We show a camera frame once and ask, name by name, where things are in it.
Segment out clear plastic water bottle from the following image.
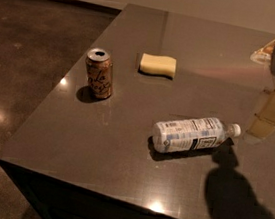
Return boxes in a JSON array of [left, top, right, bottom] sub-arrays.
[[152, 117, 242, 154]]

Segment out yellow sponge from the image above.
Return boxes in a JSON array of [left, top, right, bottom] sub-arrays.
[[139, 53, 177, 79]]

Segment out orange soda can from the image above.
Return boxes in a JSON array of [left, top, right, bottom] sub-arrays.
[[85, 47, 113, 100]]

